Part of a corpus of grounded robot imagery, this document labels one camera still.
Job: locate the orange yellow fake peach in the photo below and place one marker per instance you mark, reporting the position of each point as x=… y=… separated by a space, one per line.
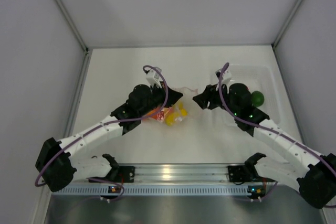
x=157 y=113

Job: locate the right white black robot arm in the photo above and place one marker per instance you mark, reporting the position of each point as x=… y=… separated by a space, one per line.
x=308 y=172

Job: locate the white plastic basket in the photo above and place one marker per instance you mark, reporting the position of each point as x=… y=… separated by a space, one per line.
x=257 y=78

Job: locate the aluminium mounting rail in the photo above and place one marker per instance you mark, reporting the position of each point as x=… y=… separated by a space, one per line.
x=181 y=173

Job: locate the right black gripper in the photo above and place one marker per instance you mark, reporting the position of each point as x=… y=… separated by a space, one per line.
x=209 y=95

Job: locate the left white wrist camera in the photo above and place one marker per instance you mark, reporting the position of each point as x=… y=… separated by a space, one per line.
x=153 y=77

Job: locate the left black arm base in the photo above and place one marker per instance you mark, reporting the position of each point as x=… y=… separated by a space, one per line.
x=122 y=174

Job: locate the clear zip top bag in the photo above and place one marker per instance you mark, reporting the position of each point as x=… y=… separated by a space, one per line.
x=194 y=111

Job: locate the green fake lime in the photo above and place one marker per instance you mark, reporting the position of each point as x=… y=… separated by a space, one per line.
x=257 y=98

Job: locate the white slotted cable duct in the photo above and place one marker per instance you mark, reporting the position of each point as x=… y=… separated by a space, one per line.
x=160 y=190

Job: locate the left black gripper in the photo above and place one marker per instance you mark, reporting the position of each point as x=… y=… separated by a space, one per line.
x=173 y=96

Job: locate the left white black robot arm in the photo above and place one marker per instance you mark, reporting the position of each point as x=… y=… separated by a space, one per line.
x=63 y=161

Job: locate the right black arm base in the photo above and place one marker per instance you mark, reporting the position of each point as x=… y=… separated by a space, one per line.
x=242 y=174

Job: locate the yellow fake corn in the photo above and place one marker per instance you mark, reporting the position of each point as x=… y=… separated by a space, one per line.
x=176 y=115

